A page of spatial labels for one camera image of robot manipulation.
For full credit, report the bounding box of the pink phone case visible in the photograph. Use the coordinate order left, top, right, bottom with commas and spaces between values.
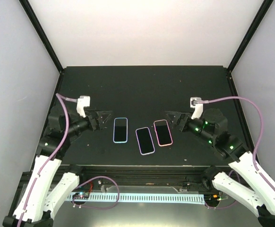
153, 119, 173, 147

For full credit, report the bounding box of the red phone case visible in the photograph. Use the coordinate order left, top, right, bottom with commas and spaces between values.
155, 121, 172, 145

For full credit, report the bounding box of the light blue phone case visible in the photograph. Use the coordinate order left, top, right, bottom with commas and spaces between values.
112, 117, 129, 144

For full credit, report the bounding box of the black phone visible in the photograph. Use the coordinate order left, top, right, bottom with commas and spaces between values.
137, 128, 154, 154

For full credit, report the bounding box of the lilac phone case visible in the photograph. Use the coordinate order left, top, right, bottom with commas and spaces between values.
135, 127, 156, 156

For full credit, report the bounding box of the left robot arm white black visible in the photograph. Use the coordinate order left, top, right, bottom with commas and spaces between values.
2, 105, 112, 227

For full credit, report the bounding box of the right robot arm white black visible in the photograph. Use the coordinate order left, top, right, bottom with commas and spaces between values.
165, 109, 275, 227

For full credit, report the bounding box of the left small circuit board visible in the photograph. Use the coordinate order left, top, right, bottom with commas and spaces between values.
72, 192, 89, 200

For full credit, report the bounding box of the small circuit board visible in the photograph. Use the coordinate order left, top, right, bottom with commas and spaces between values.
72, 192, 89, 200
207, 194, 224, 201

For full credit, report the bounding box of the right small circuit board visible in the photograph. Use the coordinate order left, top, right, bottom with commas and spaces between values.
207, 194, 224, 201

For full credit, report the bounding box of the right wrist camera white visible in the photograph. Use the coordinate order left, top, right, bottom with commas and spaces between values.
190, 97, 203, 120

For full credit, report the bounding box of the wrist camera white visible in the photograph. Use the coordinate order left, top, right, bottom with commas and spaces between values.
76, 96, 91, 118
190, 97, 203, 120

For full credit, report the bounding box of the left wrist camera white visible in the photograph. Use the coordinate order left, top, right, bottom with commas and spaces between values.
76, 96, 91, 118

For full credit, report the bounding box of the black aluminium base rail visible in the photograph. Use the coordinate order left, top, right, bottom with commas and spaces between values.
21, 165, 214, 192

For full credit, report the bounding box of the left purple base cable loop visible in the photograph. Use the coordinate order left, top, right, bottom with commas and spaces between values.
71, 176, 120, 210

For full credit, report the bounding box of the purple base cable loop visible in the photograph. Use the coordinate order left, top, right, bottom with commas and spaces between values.
71, 176, 120, 210
205, 169, 241, 210

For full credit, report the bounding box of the light blue slotted cable duct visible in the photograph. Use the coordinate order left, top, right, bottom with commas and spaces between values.
66, 192, 205, 205

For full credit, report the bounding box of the right purple base cable loop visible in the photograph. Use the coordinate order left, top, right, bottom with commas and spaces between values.
205, 169, 241, 210

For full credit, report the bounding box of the left black frame post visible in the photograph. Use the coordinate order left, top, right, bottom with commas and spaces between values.
19, 0, 64, 73

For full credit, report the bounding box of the black frame post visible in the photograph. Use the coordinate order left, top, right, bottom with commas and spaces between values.
19, 0, 64, 73
227, 0, 274, 73

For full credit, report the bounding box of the right black frame post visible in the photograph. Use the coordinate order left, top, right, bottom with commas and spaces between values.
227, 0, 274, 73

